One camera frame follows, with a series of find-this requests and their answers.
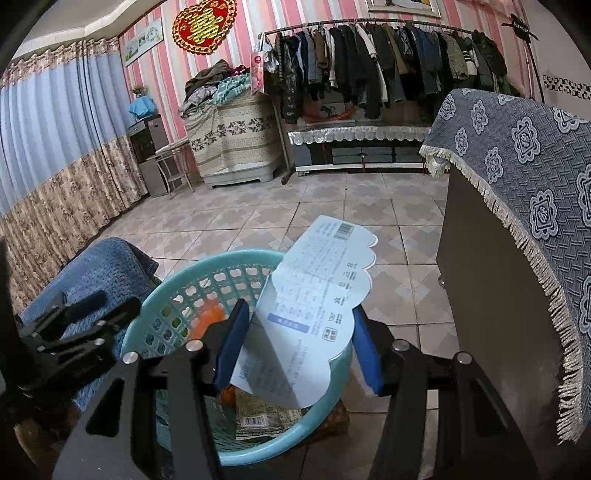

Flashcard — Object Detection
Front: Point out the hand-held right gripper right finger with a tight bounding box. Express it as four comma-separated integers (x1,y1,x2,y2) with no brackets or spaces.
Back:
352,305,540,480

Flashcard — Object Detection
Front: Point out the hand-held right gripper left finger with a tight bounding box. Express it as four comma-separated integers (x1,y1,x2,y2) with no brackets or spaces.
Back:
52,299,251,480

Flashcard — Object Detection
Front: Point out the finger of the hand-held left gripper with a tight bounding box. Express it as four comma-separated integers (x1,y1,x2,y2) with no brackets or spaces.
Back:
18,298,142,398
18,291,107,345

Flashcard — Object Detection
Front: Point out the orange plastic bag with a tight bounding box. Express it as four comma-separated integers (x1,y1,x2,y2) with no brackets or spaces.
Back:
190,300,229,340

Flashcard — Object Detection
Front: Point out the light blue paper packet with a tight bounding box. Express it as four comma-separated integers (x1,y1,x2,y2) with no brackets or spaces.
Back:
229,215,378,409

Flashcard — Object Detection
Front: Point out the teal plastic basket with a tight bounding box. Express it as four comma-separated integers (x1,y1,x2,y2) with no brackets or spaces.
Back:
121,249,354,467

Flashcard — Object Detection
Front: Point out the beige packet with barcode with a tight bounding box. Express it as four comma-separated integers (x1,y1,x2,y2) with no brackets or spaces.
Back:
235,388,308,444

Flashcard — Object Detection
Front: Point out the blue knitted blanket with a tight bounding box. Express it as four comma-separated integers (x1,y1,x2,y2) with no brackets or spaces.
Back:
18,237,160,411

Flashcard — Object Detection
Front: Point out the dark brown cabinet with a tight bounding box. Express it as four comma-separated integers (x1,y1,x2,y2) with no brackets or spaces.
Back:
436,164,578,480

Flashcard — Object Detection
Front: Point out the blue and floral curtain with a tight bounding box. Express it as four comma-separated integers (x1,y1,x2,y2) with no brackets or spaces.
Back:
0,37,148,315

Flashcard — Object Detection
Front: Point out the grey water dispenser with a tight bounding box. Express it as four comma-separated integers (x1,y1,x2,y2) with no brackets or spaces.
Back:
128,114,171,198

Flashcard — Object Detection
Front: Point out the metal clothes rack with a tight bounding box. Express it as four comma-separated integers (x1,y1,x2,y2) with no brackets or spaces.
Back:
256,18,476,185

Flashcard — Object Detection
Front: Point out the patterned cloth covered chest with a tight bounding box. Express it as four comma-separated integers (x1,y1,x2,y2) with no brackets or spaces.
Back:
181,97,283,190

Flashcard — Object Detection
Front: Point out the low cabinet with lace cloth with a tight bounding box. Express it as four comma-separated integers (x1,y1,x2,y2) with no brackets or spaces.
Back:
287,124,437,178

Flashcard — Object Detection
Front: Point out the blue cloth cover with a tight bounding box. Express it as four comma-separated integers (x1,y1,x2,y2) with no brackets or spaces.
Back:
128,96,155,120

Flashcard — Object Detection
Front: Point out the pile of clothes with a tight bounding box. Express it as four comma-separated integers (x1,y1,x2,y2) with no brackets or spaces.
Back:
178,59,254,116

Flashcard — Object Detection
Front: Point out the blue patterned covered cabinet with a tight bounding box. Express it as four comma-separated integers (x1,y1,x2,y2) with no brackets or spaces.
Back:
419,88,591,444

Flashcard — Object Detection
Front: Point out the pink hanging bag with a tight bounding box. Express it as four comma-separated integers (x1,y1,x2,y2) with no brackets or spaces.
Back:
249,34,269,97

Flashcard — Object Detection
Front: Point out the row of hanging clothes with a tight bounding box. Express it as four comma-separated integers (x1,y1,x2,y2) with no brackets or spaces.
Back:
265,21,522,124

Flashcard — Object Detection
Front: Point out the red gold heart decoration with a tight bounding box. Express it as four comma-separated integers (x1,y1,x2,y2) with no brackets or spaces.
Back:
172,0,237,56

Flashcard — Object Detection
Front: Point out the gold framed picture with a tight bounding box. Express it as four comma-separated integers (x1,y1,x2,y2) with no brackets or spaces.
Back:
367,0,441,19

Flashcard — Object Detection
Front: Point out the black coat stand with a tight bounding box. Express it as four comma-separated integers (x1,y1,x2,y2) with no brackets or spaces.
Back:
502,13,546,100

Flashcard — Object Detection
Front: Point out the metal frame chair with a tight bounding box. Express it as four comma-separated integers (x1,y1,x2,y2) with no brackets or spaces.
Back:
154,138,195,197

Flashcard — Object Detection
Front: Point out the long landscape wall picture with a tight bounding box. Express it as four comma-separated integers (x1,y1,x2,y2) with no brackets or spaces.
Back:
122,17,164,68

